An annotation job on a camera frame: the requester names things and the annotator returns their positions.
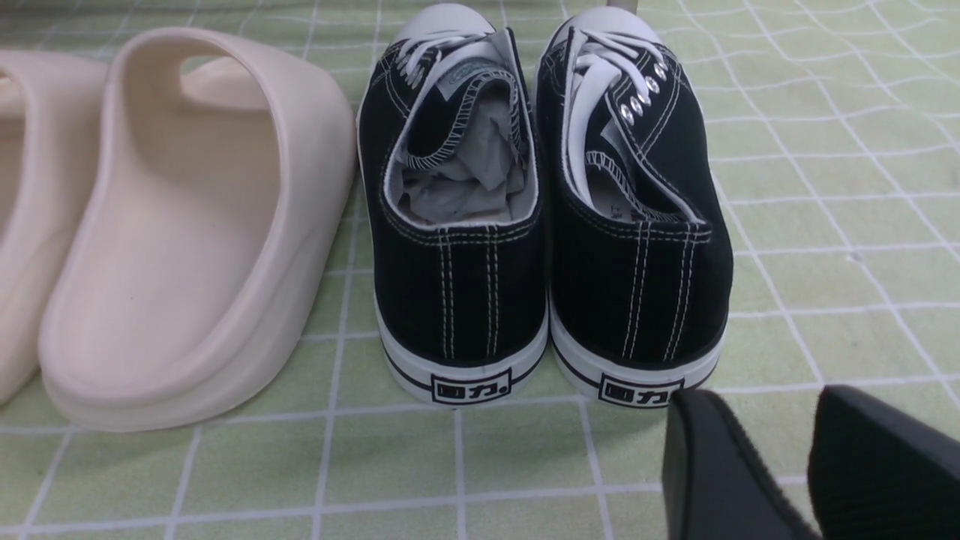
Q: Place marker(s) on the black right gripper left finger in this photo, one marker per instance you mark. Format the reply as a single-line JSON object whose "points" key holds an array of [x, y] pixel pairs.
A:
{"points": [[715, 484]]}

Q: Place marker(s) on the black canvas sneaker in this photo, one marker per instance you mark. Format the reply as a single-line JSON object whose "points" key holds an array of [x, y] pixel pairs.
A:
{"points": [[641, 263], [452, 177]]}

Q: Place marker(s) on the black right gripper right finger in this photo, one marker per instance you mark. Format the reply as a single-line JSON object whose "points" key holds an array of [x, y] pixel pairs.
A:
{"points": [[875, 472]]}

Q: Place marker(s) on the cream slide slipper left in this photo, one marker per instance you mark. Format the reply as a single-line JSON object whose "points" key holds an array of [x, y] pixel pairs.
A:
{"points": [[50, 135]]}

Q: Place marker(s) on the cream slide slipper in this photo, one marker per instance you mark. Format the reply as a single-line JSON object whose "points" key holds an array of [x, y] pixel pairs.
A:
{"points": [[50, 135], [225, 166]]}

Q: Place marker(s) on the black canvas sneaker left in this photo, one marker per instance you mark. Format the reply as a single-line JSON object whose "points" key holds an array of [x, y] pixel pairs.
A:
{"points": [[452, 177]]}

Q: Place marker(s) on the cream slide slipper right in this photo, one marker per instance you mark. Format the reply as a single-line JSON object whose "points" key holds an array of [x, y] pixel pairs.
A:
{"points": [[225, 166]]}

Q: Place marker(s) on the green checkered tablecloth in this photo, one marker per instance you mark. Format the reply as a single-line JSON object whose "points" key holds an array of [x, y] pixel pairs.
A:
{"points": [[833, 137]]}

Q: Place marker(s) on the black canvas sneaker right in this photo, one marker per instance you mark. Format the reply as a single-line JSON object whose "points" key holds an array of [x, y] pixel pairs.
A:
{"points": [[641, 263]]}

